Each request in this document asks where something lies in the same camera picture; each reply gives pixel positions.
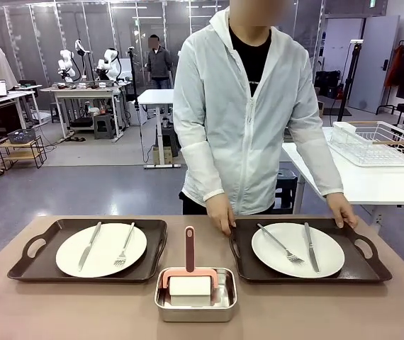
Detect man in dark jacket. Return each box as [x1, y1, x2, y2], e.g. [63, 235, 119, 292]
[146, 34, 174, 90]

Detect rectangular stainless steel container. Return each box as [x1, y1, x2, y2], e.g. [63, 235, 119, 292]
[153, 267, 238, 323]

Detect person left forearm white sleeve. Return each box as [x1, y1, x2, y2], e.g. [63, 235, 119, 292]
[296, 134, 344, 198]

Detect silver table knife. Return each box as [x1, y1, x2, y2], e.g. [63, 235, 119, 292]
[77, 221, 103, 273]
[303, 222, 321, 273]

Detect grey door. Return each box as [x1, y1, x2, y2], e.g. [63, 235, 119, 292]
[349, 16, 400, 114]

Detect white round dinner plate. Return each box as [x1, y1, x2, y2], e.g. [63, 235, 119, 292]
[55, 222, 148, 278]
[251, 222, 346, 278]

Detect white height-adjustable desk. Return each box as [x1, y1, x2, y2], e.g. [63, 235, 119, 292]
[136, 88, 186, 169]

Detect black equipment cases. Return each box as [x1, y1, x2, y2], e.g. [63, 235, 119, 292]
[314, 69, 342, 99]

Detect white wire dish rack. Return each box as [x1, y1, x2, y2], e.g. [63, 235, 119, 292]
[329, 120, 404, 168]

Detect white office desk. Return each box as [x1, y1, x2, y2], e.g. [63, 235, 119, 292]
[0, 84, 43, 142]

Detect pink handled lint roller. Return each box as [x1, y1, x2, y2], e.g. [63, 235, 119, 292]
[162, 225, 219, 298]

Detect black light stand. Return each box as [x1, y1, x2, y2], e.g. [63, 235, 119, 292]
[336, 38, 364, 123]

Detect person in white jacket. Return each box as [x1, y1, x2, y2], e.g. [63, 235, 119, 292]
[172, 0, 344, 216]

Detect black step stool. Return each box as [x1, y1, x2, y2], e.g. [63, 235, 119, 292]
[274, 169, 299, 215]

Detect grey robot workbench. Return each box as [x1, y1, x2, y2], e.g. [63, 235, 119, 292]
[40, 80, 132, 143]

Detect grey mesh basket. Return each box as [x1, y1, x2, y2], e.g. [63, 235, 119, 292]
[6, 127, 37, 145]

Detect person right forearm white sleeve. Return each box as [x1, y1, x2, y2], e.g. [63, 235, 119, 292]
[180, 140, 226, 203]

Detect grey plastic stool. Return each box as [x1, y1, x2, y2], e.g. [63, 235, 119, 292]
[93, 113, 115, 140]

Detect orange hanging jacket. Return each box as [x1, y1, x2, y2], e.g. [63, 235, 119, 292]
[385, 44, 404, 89]

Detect person left hand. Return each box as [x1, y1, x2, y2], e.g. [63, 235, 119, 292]
[325, 193, 359, 230]

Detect large white side table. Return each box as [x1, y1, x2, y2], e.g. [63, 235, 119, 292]
[281, 126, 404, 234]

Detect silver table fork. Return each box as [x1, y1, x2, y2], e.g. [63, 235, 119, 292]
[113, 222, 136, 268]
[257, 222, 305, 266]

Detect person right hand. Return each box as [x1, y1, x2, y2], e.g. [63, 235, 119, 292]
[206, 193, 237, 237]

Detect wooden shelf black frame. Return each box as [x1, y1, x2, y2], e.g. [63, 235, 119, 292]
[0, 136, 48, 170]

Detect brown plastic serving tray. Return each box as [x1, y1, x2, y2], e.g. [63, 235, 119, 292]
[6, 218, 169, 284]
[228, 216, 393, 284]

